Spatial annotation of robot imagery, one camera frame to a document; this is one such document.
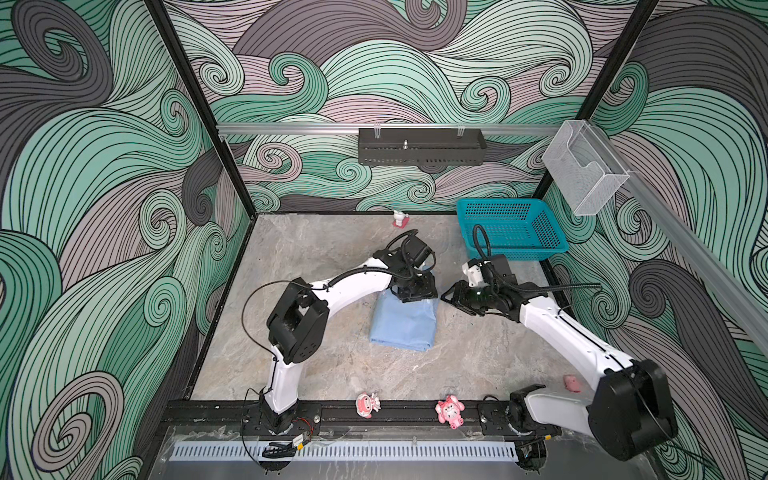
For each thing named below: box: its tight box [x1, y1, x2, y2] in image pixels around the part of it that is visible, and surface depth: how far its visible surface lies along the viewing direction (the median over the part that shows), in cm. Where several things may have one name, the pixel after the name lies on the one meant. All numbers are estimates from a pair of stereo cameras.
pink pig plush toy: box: [435, 394, 465, 429], surface depth 74 cm
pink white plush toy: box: [355, 392, 381, 419], surface depth 74 cm
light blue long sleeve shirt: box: [369, 288, 438, 351], surface depth 87 cm
